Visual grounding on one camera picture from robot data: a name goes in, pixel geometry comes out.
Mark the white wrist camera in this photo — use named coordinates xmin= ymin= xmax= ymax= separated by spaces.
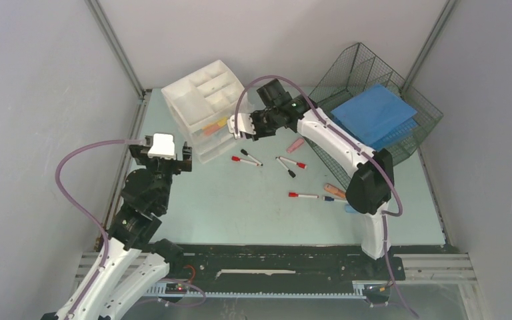
xmin=227 ymin=113 xmax=255 ymax=139
xmin=145 ymin=133 xmax=177 ymax=160

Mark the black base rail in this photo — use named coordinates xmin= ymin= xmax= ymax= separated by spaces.
xmin=141 ymin=241 xmax=420 ymax=296

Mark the red cap marker right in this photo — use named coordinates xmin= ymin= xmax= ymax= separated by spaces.
xmin=279 ymin=156 xmax=307 ymax=169

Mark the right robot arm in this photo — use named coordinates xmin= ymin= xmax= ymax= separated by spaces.
xmin=232 ymin=75 xmax=396 ymax=279

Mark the yellow highlighter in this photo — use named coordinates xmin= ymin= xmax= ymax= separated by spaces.
xmin=202 ymin=118 xmax=227 ymax=136

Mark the black cap marker upper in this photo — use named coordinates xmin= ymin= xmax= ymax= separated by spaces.
xmin=241 ymin=149 xmax=263 ymax=166

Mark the black cap marker lower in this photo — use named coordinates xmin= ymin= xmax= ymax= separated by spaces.
xmin=276 ymin=157 xmax=296 ymax=178

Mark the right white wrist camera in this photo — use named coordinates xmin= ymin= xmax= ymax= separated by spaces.
xmin=227 ymin=113 xmax=255 ymax=139

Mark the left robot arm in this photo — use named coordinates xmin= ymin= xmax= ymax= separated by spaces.
xmin=42 ymin=145 xmax=192 ymax=319

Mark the orange highlighter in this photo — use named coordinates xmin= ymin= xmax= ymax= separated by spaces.
xmin=323 ymin=183 xmax=345 ymax=199

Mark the red cap marker bottom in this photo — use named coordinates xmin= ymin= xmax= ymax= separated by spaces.
xmin=288 ymin=192 xmax=319 ymax=199

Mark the white plastic drawer organizer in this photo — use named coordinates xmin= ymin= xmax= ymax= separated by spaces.
xmin=161 ymin=60 xmax=245 ymax=163

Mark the red cap marker left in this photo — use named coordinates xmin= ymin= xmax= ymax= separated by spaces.
xmin=231 ymin=156 xmax=259 ymax=167

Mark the blue cap marker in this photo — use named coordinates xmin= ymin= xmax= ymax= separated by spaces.
xmin=323 ymin=196 xmax=347 ymax=203

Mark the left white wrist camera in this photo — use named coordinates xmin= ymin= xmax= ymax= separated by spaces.
xmin=145 ymin=133 xmax=177 ymax=160

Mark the blue highlighter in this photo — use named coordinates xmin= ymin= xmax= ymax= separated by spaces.
xmin=345 ymin=205 xmax=358 ymax=213

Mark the pink highlighter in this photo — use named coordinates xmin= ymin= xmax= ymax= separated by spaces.
xmin=286 ymin=137 xmax=305 ymax=153

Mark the red cap marker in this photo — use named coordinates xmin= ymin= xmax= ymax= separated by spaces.
xmin=231 ymin=156 xmax=259 ymax=167
xmin=288 ymin=192 xmax=319 ymax=199
xmin=279 ymin=156 xmax=307 ymax=169

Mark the green wire mesh organizer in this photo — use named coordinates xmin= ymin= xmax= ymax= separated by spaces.
xmin=309 ymin=43 xmax=443 ymax=165

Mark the black cap marker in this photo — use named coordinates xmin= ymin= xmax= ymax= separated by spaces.
xmin=276 ymin=157 xmax=296 ymax=178
xmin=241 ymin=149 xmax=263 ymax=166

